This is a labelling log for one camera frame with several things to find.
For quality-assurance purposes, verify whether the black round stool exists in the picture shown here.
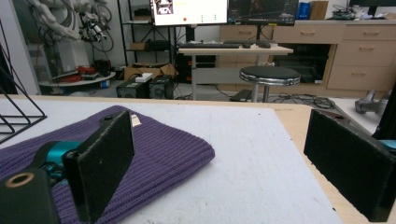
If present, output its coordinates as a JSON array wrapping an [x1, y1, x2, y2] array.
[[238, 65, 302, 104]]

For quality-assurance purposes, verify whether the white round platform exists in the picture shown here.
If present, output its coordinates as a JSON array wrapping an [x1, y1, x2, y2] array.
[[38, 71, 117, 89]]

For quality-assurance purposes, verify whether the black metal shelf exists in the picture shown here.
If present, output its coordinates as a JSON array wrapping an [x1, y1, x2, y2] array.
[[117, 0, 177, 66]]

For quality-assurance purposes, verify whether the black box on floor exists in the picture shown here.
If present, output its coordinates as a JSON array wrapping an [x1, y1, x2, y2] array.
[[116, 81, 150, 100], [148, 75, 176, 100]]

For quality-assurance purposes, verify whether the purple knitted cloth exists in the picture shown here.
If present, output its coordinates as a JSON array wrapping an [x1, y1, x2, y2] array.
[[0, 105, 216, 224]]

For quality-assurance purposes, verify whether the black keyboard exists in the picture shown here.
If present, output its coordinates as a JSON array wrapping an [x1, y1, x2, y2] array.
[[178, 42, 241, 49]]

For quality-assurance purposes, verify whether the light wooden desk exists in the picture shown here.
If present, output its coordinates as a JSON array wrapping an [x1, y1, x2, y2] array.
[[177, 43, 294, 101]]

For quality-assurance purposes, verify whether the open cardboard box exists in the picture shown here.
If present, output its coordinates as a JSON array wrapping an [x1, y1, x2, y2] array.
[[123, 63, 177, 82]]

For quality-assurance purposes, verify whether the monitor with white screen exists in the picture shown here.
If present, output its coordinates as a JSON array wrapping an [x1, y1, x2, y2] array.
[[149, 0, 229, 27]]

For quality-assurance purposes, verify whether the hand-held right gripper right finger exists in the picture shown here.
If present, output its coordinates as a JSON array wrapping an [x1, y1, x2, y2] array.
[[303, 108, 396, 223]]

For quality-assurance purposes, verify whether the grey metal tool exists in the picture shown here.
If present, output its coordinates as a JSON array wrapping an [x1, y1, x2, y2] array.
[[354, 90, 392, 115]]

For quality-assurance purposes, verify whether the bundle of black floor cables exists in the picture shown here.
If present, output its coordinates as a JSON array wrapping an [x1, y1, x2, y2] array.
[[271, 92, 336, 110]]

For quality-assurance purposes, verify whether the brown cardboard box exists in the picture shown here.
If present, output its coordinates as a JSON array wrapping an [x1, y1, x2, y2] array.
[[309, 0, 330, 21]]

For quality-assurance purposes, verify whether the monitor with dark screen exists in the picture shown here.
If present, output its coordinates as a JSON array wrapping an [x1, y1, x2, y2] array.
[[227, 0, 300, 27]]

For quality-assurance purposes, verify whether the wooden drawer cabinet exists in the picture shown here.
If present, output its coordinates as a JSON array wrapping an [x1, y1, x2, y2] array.
[[219, 19, 396, 92]]

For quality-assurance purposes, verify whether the black wire rack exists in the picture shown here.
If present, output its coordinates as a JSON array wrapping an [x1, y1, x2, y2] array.
[[0, 19, 48, 145]]

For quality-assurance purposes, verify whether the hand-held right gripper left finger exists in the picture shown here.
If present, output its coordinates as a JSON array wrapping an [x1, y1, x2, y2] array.
[[32, 109, 135, 224]]

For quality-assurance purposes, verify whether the white table mat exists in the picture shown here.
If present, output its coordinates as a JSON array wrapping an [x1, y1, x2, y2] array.
[[0, 98, 344, 224]]

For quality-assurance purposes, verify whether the blue box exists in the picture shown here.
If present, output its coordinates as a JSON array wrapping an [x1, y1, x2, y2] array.
[[295, 1, 312, 21]]

